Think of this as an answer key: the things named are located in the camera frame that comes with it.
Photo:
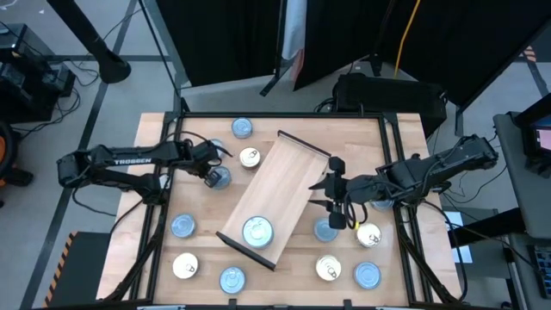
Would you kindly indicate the black mat with striped edge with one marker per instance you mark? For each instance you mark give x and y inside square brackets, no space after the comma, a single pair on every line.
[82,271]

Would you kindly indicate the small black knob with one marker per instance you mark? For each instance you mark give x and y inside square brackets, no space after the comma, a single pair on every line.
[415,156]

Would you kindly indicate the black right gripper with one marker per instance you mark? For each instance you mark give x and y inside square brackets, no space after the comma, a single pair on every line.
[342,191]

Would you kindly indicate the black keyboard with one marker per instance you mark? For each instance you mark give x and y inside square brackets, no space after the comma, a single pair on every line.
[543,269]

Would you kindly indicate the wooden shelf with black legs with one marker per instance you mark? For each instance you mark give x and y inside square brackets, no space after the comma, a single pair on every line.
[284,185]

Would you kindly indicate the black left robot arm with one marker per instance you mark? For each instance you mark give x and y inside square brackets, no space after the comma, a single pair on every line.
[129,161]

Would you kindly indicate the black pole with round base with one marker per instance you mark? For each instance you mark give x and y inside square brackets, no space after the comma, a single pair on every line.
[113,69]

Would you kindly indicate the black monitor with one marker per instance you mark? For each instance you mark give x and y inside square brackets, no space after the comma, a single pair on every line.
[534,125]

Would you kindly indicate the black equipment rack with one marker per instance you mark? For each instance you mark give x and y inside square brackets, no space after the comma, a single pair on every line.
[26,99]

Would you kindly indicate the black curtain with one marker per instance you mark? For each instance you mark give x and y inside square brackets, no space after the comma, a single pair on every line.
[215,39]
[465,43]

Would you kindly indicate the black orange floor machine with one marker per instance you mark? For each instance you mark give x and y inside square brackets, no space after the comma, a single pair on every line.
[17,176]

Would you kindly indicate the grey metal post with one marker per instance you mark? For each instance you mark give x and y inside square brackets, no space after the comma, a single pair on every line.
[165,43]

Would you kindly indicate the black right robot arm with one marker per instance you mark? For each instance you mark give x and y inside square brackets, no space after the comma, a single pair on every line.
[430,172]

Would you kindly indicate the black curtain stand foot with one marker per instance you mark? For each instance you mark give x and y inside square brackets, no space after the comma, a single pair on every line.
[269,88]

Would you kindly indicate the teal yellowfin tuna can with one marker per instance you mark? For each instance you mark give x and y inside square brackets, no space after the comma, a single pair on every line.
[224,177]

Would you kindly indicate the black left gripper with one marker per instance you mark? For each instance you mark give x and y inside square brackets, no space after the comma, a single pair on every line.
[202,157]

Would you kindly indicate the white fabric banner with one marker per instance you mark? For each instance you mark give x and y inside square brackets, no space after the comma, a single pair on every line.
[294,26]

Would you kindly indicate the grey desk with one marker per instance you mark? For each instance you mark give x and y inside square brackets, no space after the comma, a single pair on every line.
[527,202]

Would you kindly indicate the green label tuna can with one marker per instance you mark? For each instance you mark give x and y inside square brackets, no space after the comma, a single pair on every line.
[219,144]

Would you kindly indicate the gold lid can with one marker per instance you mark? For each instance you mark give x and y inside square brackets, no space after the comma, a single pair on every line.
[249,157]
[369,235]
[185,265]
[328,268]

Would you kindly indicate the black equipment case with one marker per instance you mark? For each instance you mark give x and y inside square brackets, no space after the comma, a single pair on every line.
[387,99]

